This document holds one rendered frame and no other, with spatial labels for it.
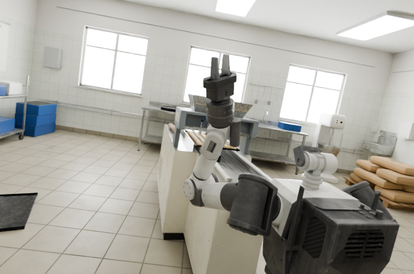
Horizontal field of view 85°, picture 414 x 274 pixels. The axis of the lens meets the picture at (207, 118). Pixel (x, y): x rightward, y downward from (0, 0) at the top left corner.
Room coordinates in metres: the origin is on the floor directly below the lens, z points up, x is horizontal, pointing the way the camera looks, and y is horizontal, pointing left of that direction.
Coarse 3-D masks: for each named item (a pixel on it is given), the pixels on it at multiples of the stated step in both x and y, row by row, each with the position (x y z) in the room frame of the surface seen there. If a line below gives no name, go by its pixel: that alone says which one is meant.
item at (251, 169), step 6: (204, 132) 2.92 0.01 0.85; (228, 150) 2.04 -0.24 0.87; (234, 156) 1.89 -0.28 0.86; (240, 156) 1.78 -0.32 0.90; (240, 162) 1.76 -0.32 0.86; (246, 162) 1.66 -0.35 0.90; (246, 168) 1.64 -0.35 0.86; (252, 168) 1.56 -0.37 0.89; (258, 174) 1.47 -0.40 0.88; (264, 174) 1.42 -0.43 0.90; (270, 180) 1.33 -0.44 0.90
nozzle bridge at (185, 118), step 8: (176, 112) 2.12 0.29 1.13; (184, 112) 1.87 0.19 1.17; (192, 112) 1.89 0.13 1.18; (200, 112) 1.97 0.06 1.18; (176, 120) 2.04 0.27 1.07; (184, 120) 1.87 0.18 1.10; (192, 120) 1.98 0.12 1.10; (200, 120) 2.00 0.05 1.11; (248, 120) 2.03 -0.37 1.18; (176, 128) 1.97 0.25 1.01; (184, 128) 1.91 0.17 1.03; (192, 128) 1.93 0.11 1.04; (200, 128) 1.95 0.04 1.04; (240, 128) 2.10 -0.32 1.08; (248, 128) 2.13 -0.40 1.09; (256, 128) 2.05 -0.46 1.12; (176, 136) 1.97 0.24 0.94; (248, 136) 2.07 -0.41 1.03; (176, 144) 1.97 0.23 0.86; (240, 144) 2.25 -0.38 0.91; (248, 144) 2.16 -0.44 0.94
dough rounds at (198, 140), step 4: (188, 132) 2.39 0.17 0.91; (192, 132) 2.35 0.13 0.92; (196, 132) 2.39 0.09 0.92; (192, 136) 2.17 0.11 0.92; (196, 136) 2.25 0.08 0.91; (200, 136) 2.23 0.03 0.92; (204, 136) 2.26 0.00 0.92; (192, 140) 2.05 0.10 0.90; (196, 140) 2.00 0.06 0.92; (200, 140) 2.08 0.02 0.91; (196, 144) 1.93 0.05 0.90; (200, 144) 1.89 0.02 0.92; (228, 144) 2.08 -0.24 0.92; (232, 148) 1.98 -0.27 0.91
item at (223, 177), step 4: (196, 148) 2.00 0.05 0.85; (200, 148) 1.86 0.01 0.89; (216, 164) 1.46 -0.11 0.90; (216, 168) 1.41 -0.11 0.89; (220, 168) 1.39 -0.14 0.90; (216, 172) 1.40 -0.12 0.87; (220, 172) 1.34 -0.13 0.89; (224, 172) 1.33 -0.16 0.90; (220, 176) 1.33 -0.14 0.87; (224, 176) 1.26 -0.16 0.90; (228, 176) 1.27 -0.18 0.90; (220, 180) 1.32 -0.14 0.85; (224, 180) 1.25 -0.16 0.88; (228, 180) 1.22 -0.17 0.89
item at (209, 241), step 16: (224, 160) 1.81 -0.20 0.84; (192, 208) 1.76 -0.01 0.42; (208, 208) 1.40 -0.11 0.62; (192, 224) 1.68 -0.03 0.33; (208, 224) 1.35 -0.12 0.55; (224, 224) 1.27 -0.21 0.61; (192, 240) 1.61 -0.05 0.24; (208, 240) 1.30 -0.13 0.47; (224, 240) 1.27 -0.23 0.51; (240, 240) 1.30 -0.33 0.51; (256, 240) 1.33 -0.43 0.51; (192, 256) 1.55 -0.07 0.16; (208, 256) 1.26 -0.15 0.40; (224, 256) 1.28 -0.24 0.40; (240, 256) 1.31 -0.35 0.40; (256, 256) 1.33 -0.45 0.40; (192, 272) 1.58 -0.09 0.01; (208, 272) 1.26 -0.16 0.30; (224, 272) 1.28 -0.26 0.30; (240, 272) 1.31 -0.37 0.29
